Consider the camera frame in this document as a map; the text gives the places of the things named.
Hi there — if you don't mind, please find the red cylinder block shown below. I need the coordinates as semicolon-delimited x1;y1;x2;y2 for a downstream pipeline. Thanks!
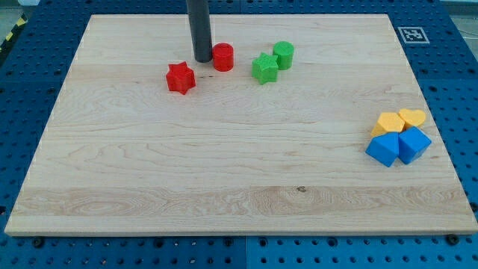
212;43;234;72

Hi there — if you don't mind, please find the yellow pentagon block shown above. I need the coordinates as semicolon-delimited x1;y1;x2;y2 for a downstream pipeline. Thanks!
370;112;405;137

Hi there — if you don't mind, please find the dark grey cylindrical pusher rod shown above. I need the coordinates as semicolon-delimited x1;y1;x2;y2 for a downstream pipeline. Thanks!
186;0;212;63

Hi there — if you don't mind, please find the yellow heart block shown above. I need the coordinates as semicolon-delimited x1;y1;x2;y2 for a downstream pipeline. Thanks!
398;108;426;130

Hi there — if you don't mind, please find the blue pentagon block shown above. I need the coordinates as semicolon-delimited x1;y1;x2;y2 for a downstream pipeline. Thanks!
365;132;399;167

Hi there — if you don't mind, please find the light wooden board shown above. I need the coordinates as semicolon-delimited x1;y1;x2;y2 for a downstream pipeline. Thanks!
5;14;477;237

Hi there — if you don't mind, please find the red star block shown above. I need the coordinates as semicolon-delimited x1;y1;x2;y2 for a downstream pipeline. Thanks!
166;61;196;95

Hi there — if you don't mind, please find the blue cube block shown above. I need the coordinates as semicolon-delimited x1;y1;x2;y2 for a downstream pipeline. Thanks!
398;127;432;164

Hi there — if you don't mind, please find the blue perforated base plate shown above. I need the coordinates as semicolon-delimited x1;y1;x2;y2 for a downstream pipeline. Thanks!
1;1;477;268

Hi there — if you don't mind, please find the green cylinder block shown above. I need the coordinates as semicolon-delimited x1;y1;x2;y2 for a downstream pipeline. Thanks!
273;41;294;70

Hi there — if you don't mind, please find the white fiducial marker tag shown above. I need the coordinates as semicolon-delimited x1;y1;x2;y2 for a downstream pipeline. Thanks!
397;26;429;44

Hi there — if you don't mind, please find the green star block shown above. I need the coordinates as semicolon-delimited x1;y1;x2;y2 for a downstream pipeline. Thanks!
252;52;279;84

